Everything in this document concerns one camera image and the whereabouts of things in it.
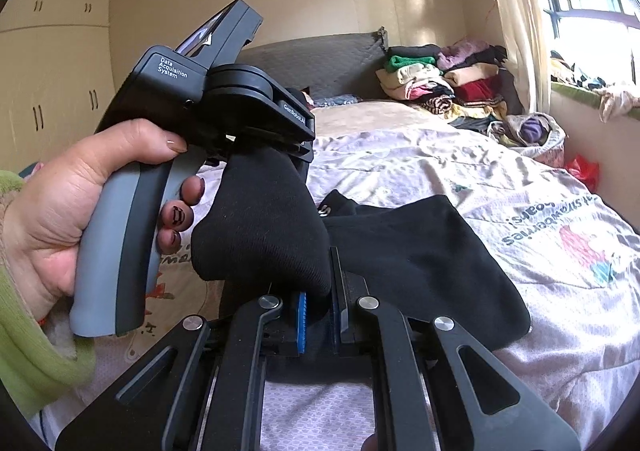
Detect clothes on window sill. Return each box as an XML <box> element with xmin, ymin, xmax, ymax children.
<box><xmin>549</xmin><ymin>50</ymin><xmax>639</xmax><ymax>124</ymax></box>

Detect black sweater orange cuffs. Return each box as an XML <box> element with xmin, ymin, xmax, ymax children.
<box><xmin>191</xmin><ymin>148</ymin><xmax>530</xmax><ymax>364</ymax></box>

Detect left hand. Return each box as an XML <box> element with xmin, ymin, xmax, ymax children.
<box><xmin>1</xmin><ymin>119</ymin><xmax>186</xmax><ymax>321</ymax></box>

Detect lilac strawberry print duvet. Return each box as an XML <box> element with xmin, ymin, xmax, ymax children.
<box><xmin>30</xmin><ymin>126</ymin><xmax>639</xmax><ymax>450</ymax></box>

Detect bag with purple clothes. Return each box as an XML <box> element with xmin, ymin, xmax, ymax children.
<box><xmin>487</xmin><ymin>113</ymin><xmax>566</xmax><ymax>168</ymax></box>

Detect cream curtain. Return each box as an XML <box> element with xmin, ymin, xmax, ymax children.
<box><xmin>496</xmin><ymin>0</ymin><xmax>551</xmax><ymax>113</ymax></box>

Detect red plastic bag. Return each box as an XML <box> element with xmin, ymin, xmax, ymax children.
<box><xmin>564</xmin><ymin>154</ymin><xmax>600</xmax><ymax>193</ymax></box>

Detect right hand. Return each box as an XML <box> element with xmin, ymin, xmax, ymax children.
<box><xmin>361</xmin><ymin>434</ymin><xmax>378</xmax><ymax>451</ymax></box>

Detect green left sleeve forearm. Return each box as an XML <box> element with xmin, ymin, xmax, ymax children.
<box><xmin>0</xmin><ymin>170</ymin><xmax>99</xmax><ymax>420</ymax></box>

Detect cream wardrobe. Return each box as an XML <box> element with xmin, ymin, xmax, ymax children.
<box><xmin>1</xmin><ymin>0</ymin><xmax>115</xmax><ymax>172</ymax></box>

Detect pile of folded clothes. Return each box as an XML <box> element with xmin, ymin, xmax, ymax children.
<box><xmin>376</xmin><ymin>39</ymin><xmax>524</xmax><ymax>129</ymax></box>

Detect grey quilted headboard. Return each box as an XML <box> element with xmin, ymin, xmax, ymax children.
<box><xmin>238</xmin><ymin>27</ymin><xmax>387</xmax><ymax>100</ymax></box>

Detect beige bed sheet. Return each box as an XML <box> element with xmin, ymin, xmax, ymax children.
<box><xmin>311</xmin><ymin>100</ymin><xmax>451</xmax><ymax>137</ymax></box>

